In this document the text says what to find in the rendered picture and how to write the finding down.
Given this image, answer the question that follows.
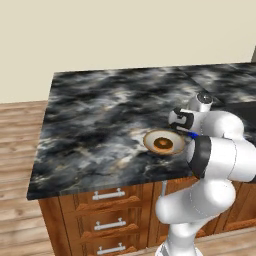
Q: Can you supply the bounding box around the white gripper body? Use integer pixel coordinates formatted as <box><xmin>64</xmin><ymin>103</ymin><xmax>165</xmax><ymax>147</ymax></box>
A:
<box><xmin>168</xmin><ymin>107</ymin><xmax>184</xmax><ymax>130</ymax></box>

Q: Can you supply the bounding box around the silver drawer handle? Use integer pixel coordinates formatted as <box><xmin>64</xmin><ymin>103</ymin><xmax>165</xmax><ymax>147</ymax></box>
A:
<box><xmin>91</xmin><ymin>187</ymin><xmax>127</xmax><ymax>201</ymax></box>
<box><xmin>93</xmin><ymin>217</ymin><xmax>128</xmax><ymax>232</ymax></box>
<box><xmin>96</xmin><ymin>242</ymin><xmax>127</xmax><ymax>256</ymax></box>

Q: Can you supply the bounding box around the brown glazed donut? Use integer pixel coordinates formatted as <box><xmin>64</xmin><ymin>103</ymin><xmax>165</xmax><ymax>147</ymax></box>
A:
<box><xmin>153</xmin><ymin>136</ymin><xmax>175</xmax><ymax>151</ymax></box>

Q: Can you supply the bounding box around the silver cupboard door handle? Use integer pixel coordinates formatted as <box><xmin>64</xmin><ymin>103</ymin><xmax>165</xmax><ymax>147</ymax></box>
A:
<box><xmin>161</xmin><ymin>180</ymin><xmax>168</xmax><ymax>202</ymax></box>

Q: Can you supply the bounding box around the wooden drawer front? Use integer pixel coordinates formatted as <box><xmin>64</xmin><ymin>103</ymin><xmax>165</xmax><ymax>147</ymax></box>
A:
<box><xmin>84</xmin><ymin>238</ymin><xmax>142</xmax><ymax>256</ymax></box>
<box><xmin>78</xmin><ymin>213</ymin><xmax>144</xmax><ymax>242</ymax></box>
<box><xmin>73</xmin><ymin>184</ymin><xmax>145</xmax><ymax>216</ymax></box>

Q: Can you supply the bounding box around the wooden island cabinet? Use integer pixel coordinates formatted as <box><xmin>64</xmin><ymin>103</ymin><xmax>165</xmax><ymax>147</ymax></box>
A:
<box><xmin>37</xmin><ymin>175</ymin><xmax>256</xmax><ymax>256</ymax></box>

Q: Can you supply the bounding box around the wooden cupboard door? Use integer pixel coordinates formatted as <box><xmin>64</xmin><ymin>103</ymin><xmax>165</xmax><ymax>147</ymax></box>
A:
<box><xmin>147</xmin><ymin>176</ymin><xmax>208</xmax><ymax>247</ymax></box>
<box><xmin>213</xmin><ymin>181</ymin><xmax>256</xmax><ymax>234</ymax></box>

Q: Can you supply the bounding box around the beige bowl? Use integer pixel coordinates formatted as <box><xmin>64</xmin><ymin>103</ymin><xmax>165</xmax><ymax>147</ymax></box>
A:
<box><xmin>142</xmin><ymin>129</ymin><xmax>186</xmax><ymax>156</ymax></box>

